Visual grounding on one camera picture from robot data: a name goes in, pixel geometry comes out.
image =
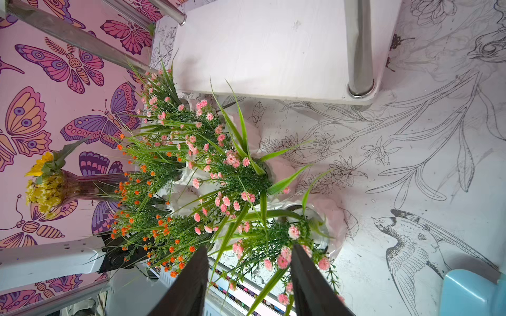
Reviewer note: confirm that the orange potted plant front left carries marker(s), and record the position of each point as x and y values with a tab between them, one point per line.
160	240

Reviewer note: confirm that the sunflower bouquet in vase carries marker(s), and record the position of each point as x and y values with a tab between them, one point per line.
50	186

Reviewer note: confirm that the white two-tier rack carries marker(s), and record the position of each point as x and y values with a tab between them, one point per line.
320	51

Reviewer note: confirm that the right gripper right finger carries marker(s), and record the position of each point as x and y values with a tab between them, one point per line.
313	294

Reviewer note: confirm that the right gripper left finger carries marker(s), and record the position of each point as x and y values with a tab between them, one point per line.
186	296

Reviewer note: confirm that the pink potted plant centre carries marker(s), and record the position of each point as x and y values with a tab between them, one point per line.
223	168

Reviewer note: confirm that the orange potted plant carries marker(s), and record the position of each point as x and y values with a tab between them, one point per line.
144	195
160	240

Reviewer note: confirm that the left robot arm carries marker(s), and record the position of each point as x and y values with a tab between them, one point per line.
95	254

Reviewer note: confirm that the light blue garden trowel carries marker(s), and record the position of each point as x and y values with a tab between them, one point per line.
466	293

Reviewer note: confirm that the orange potted plant middle left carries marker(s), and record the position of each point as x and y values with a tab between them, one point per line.
144	195

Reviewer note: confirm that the pink potted plant right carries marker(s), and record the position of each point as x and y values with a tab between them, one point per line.
264	238

